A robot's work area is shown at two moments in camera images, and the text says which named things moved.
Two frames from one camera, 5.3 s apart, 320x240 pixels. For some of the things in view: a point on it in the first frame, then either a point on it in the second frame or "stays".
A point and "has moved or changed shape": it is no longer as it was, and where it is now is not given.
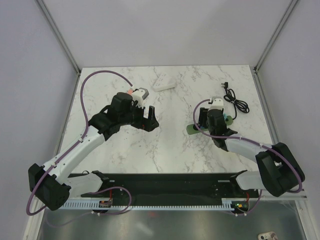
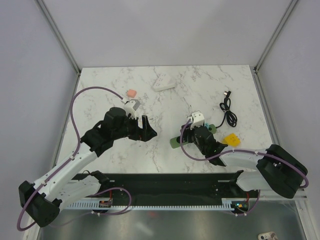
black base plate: [203, 187] stays
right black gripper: [202, 116] → [188, 131]
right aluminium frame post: [255, 69] stays
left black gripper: [148, 124] → [145, 134]
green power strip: [191, 129] has moved or changed shape
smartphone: [269, 235] stays
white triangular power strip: [164, 82] stays
